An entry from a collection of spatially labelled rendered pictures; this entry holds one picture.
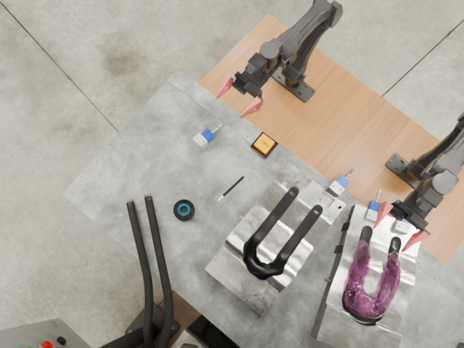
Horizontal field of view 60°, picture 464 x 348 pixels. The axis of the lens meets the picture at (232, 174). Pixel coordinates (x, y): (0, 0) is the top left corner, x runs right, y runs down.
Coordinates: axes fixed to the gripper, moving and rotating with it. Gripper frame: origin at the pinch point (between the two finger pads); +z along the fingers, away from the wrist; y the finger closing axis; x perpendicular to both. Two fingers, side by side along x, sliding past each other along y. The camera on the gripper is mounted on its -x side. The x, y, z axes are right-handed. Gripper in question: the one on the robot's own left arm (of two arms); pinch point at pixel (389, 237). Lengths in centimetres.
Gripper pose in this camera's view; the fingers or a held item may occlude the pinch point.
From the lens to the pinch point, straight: 121.1
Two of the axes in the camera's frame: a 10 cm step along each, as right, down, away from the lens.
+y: 7.4, 6.4, -1.8
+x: 0.2, 2.5, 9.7
